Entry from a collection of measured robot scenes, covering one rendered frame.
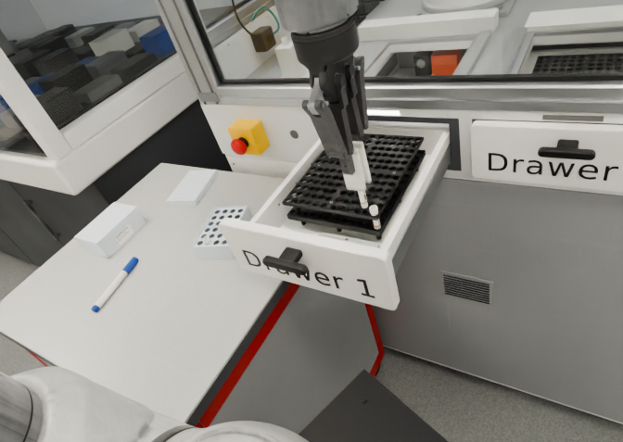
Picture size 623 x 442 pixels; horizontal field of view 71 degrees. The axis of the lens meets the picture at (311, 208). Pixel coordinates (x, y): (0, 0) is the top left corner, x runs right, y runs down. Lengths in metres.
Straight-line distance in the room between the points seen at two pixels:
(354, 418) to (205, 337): 0.30
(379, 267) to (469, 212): 0.39
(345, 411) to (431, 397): 0.88
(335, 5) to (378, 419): 0.49
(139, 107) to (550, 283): 1.17
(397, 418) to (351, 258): 0.21
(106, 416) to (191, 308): 0.45
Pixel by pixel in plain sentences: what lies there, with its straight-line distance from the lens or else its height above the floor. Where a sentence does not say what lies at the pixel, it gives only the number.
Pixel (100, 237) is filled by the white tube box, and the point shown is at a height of 0.81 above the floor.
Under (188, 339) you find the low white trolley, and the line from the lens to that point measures 0.81.
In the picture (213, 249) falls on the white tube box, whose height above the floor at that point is 0.79.
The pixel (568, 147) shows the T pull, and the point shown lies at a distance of 0.76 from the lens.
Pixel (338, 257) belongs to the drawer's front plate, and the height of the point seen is 0.91.
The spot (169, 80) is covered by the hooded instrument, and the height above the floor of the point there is 0.91.
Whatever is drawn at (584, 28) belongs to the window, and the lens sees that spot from 0.74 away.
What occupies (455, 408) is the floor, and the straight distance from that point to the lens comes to 1.48.
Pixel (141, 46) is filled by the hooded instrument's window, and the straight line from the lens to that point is 1.47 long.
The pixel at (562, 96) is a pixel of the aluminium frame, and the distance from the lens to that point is 0.76.
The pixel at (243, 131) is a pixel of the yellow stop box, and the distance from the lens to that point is 1.00.
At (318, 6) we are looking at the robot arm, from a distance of 0.49.
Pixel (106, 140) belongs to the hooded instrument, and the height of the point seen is 0.88.
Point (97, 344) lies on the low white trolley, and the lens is 0.92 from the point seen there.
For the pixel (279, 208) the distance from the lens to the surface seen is 0.79.
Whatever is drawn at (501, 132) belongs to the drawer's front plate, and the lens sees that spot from 0.78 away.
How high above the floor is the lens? 1.34
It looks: 38 degrees down
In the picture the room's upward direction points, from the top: 19 degrees counter-clockwise
